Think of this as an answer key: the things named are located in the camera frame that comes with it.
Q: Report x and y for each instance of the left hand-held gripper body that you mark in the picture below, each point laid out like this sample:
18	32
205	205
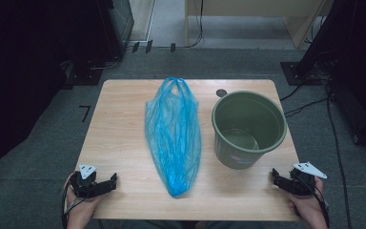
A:
84	187

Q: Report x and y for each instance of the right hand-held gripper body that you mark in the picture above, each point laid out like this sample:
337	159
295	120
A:
300	186

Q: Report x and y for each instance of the green plastic bucket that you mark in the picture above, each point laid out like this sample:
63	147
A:
235	156

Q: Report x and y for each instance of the blue plastic bag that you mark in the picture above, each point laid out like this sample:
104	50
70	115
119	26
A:
173	136

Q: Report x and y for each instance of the person's left hand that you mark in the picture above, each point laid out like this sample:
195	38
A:
81	210

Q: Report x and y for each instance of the person's right hand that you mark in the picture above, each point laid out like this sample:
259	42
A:
308	210

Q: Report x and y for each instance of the black angled floor tape mark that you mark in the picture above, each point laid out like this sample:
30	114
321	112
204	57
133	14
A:
85	113

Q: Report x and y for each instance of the dark round table grommet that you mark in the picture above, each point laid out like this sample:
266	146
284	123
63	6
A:
220	92

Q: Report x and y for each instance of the black floor tape strip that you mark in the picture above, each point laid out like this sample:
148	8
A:
172	47
135	47
148	46

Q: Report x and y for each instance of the black curtain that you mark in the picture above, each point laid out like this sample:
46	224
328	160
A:
362	47
19	63

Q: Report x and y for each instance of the dark cabinet with glass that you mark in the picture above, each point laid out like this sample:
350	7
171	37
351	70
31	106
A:
120	28

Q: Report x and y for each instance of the light wooden desk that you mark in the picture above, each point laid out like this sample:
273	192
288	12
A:
251	8

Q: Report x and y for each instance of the black stand base plate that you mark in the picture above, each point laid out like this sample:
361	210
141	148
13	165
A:
84	76
290	74

